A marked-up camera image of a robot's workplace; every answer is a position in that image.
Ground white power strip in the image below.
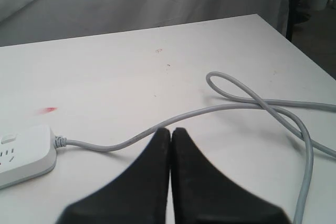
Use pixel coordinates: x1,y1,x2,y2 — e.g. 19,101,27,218
1,125,57,189

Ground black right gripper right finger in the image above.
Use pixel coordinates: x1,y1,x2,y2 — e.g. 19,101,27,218
171,128,290,223

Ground white backdrop cloth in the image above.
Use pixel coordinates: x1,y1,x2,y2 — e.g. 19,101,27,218
1,0,289,46

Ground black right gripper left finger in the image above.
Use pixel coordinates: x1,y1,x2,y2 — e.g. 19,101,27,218
60,128,171,223

